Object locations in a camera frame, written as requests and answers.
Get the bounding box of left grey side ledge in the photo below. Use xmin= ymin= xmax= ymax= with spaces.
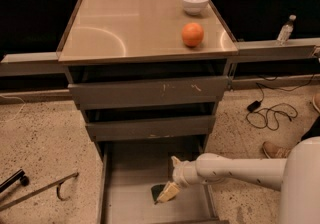
xmin=0 ymin=52 xmax=64 ymax=77

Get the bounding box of clear plastic water bottle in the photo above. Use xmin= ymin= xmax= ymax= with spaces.
xmin=277 ymin=15 xmax=296 ymax=45

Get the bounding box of middle grey drawer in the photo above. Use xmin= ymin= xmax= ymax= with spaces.
xmin=86 ymin=115 xmax=215 ymax=141

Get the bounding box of right grey side ledge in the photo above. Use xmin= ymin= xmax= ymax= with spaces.
xmin=228 ymin=38 xmax=320 ymax=63

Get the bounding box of bottom grey open drawer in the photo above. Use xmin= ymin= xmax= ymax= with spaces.
xmin=97 ymin=142 xmax=229 ymax=224

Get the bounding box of metal bar with hook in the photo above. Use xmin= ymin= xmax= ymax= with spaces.
xmin=0 ymin=172 xmax=79 ymax=212

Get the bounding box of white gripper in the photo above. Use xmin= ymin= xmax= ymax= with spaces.
xmin=156 ymin=156 xmax=200 ymax=203

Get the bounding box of top grey drawer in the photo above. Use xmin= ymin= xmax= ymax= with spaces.
xmin=69 ymin=76 xmax=228 ymax=109

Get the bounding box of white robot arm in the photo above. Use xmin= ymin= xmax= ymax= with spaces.
xmin=157 ymin=137 xmax=320 ymax=224

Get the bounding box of black trouser leg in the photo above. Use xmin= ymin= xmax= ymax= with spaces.
xmin=301 ymin=117 xmax=320 ymax=140

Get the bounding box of grey drawer cabinet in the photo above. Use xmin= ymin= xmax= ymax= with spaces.
xmin=55 ymin=0 xmax=240 ymax=224

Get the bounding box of white bowl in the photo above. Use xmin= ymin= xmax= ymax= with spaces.
xmin=180 ymin=0 xmax=209 ymax=15

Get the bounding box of grey side ledge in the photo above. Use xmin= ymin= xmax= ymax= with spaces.
xmin=228 ymin=38 xmax=320 ymax=63
xmin=0 ymin=52 xmax=64 ymax=77

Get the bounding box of green yellow sponge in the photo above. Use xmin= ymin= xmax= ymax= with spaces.
xmin=151 ymin=184 xmax=165 ymax=202

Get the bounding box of black power adapter cable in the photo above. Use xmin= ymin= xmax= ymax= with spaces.
xmin=245 ymin=73 xmax=316 ymax=132

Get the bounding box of black caster wheel leg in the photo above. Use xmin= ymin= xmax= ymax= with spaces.
xmin=0 ymin=169 xmax=29 ymax=193

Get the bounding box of orange fruit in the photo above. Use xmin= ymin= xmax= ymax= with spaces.
xmin=181 ymin=23 xmax=204 ymax=47

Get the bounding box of tan shoe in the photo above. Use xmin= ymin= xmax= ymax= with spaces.
xmin=262 ymin=141 xmax=291 ymax=159
xmin=312 ymin=93 xmax=320 ymax=114

